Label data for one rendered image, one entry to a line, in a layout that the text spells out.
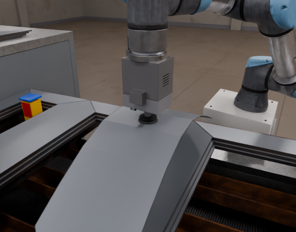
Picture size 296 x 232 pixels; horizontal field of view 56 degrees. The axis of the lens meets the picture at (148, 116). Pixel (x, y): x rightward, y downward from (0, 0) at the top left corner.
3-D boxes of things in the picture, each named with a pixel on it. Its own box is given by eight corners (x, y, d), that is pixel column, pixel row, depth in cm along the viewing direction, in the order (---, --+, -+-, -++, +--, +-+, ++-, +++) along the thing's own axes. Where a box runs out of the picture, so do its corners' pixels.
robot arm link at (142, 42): (155, 31, 47) (116, 28, 51) (154, 58, 49) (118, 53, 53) (174, 26, 53) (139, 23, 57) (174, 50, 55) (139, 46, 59)
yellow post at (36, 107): (38, 146, 113) (30, 103, 105) (30, 143, 115) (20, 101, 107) (47, 140, 118) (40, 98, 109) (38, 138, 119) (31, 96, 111)
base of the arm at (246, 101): (240, 96, 138) (245, 77, 134) (271, 105, 130) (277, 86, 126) (228, 105, 127) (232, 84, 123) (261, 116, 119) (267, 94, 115)
